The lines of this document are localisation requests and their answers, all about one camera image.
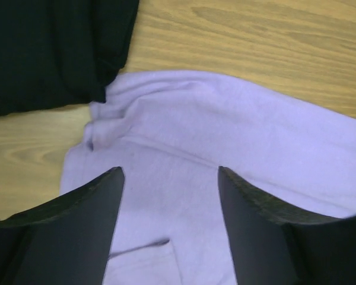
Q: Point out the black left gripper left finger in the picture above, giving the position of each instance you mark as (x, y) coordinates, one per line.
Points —
(66, 240)

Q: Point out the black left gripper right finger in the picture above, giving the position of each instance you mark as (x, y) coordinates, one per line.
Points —
(274, 242)

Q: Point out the lavender t shirt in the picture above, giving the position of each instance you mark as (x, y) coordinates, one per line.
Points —
(170, 132)

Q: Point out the folded black t shirt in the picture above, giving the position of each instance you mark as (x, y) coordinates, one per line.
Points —
(58, 53)

